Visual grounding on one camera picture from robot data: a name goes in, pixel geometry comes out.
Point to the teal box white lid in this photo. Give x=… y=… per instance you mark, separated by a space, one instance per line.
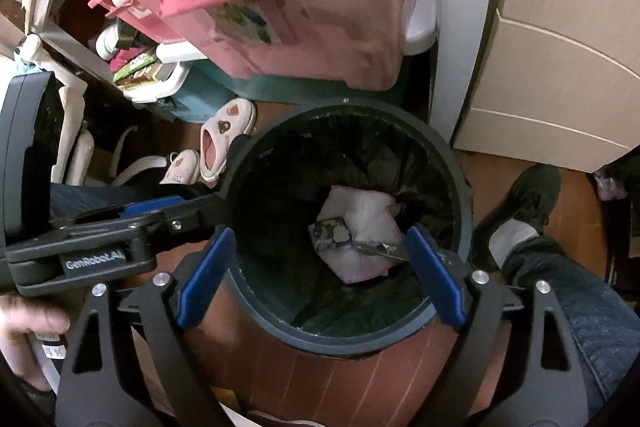
x=200 y=97

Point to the small white bottle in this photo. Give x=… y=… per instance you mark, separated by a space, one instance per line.
x=106 y=44

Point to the person's right leg in jeans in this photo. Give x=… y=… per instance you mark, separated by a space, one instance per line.
x=590 y=317

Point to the beige drawer cabinet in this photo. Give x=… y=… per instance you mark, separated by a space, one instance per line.
x=550 y=57

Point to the dark round trash bin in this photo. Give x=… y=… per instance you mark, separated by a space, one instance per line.
x=425 y=167

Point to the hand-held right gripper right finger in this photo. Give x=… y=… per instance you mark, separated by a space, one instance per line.
x=435 y=277

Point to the person's left hand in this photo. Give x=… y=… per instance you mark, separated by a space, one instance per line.
x=25 y=332

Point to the black shoe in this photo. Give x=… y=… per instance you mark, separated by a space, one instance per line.
x=530 y=197

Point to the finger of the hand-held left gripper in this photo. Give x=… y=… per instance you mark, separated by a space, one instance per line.
x=147 y=208
x=195 y=229

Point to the grey frame desk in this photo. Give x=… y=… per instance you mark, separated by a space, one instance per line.
x=465 y=7

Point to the white leather chair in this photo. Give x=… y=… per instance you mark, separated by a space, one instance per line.
x=75 y=142

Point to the pink slipper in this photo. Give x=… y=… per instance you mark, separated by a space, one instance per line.
x=180 y=167
x=225 y=127

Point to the purple plastic scrap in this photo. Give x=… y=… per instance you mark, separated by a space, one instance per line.
x=610 y=184

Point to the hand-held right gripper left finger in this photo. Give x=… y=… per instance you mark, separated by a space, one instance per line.
x=205 y=277

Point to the white trash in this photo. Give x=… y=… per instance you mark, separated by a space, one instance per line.
x=370 y=212

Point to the white sock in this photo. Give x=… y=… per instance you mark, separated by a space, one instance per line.
x=510 y=239

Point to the blue white small packet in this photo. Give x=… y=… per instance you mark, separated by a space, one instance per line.
x=330 y=232

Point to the pink plastic basket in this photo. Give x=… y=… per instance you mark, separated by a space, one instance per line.
x=102 y=2

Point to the green snack packets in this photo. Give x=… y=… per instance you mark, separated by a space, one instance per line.
x=135 y=69

